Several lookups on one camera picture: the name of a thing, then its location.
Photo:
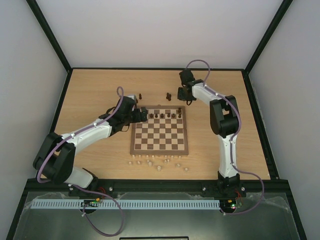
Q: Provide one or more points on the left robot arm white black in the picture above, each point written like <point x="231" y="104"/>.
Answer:
<point x="55" y="159"/>

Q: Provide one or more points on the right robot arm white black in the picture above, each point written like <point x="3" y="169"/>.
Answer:
<point x="225" y="122"/>

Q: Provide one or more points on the right controller board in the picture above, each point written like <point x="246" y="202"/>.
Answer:
<point x="231" y="203"/>

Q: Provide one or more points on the controller board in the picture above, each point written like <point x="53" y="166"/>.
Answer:
<point x="93" y="203"/>
<point x="231" y="203"/>

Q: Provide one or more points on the left controller board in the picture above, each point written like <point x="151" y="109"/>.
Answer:
<point x="93" y="203"/>

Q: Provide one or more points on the white slotted cable duct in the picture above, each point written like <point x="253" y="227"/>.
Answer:
<point x="129" y="204"/>

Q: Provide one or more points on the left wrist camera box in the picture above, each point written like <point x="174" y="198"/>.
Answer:
<point x="132" y="96"/>

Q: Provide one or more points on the black frame rail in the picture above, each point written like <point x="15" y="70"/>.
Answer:
<point x="204" y="188"/>

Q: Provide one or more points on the wooden chess board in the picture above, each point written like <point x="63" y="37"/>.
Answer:
<point x="161" y="136"/>

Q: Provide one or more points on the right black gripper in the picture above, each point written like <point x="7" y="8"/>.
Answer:
<point x="182" y="93"/>

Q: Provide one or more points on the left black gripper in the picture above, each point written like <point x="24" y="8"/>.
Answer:
<point x="144" y="115"/>

